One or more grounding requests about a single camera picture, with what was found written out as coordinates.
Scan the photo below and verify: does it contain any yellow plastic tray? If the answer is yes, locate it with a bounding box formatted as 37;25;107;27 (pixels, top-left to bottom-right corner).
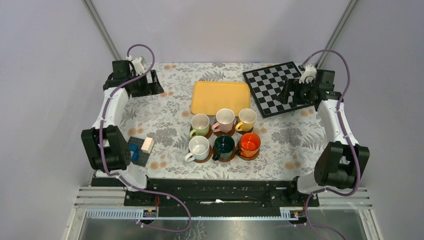
191;81;251;116

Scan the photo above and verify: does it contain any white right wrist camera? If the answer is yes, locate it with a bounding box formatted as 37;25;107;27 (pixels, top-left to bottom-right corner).
298;64;317;84

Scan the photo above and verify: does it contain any blue building block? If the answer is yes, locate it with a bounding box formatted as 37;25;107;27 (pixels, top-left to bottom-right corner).
128;144;141;162

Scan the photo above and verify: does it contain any aluminium frame rail left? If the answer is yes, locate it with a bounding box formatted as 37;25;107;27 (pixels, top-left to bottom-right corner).
82;0;122;60

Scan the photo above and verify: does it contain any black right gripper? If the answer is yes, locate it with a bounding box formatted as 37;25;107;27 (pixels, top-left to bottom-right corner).
275;79;317;106

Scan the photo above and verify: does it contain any beige building block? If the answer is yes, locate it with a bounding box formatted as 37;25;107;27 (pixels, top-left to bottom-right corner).
140;137;155;154

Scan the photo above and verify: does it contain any white mug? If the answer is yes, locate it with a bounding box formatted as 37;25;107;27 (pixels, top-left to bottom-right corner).
184;136;210;162

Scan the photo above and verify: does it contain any aluminium frame rail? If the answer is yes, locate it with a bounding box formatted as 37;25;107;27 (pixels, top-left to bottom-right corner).
325;0;359;50
82;0;122;60

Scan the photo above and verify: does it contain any pink mug back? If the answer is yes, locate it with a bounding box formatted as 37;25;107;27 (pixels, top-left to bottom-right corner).
189;113;210;138

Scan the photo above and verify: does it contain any aluminium frame rail right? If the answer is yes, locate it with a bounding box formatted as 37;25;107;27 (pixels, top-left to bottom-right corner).
325;0;359;50

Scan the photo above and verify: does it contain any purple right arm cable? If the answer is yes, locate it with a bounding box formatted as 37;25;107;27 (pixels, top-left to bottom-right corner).
299;49;362;240

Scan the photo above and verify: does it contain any dark green mug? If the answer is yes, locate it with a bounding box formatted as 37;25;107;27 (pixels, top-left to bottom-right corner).
213;135;236;149

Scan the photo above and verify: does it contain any brown coaster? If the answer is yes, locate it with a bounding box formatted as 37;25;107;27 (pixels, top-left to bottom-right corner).
213;127;236;137
212;146;236;163
236;150;260;161
189;125;213;139
194;145;213;163

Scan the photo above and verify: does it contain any grey building block baseplate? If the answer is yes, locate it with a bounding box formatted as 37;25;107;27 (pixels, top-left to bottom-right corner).
128;136;150;167

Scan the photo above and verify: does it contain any pink mug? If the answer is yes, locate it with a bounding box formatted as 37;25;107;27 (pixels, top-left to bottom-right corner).
189;113;210;138
211;108;235;133

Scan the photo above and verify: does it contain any dark walnut wooden coaster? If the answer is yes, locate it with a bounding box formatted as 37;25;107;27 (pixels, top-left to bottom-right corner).
236;128;254;135

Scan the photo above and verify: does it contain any pink mug front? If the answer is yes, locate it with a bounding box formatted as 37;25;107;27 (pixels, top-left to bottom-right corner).
211;108;235;133

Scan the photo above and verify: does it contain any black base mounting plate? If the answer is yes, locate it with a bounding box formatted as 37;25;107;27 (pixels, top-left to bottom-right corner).
92;177;308;218

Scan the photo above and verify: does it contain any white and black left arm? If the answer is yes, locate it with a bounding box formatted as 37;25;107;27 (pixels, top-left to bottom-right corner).
81;56;164;206

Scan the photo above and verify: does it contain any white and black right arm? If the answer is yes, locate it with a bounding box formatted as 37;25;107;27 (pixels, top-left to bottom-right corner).
277;69;370;206

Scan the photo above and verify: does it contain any cream yellow mug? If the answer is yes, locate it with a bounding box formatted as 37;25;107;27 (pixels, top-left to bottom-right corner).
235;108;257;132

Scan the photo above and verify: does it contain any orange cup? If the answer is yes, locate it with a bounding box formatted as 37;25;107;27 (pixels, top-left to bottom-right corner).
236;133;261;157

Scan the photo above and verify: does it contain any black and white chessboard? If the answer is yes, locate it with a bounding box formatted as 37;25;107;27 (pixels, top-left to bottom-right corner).
242;61;312;119

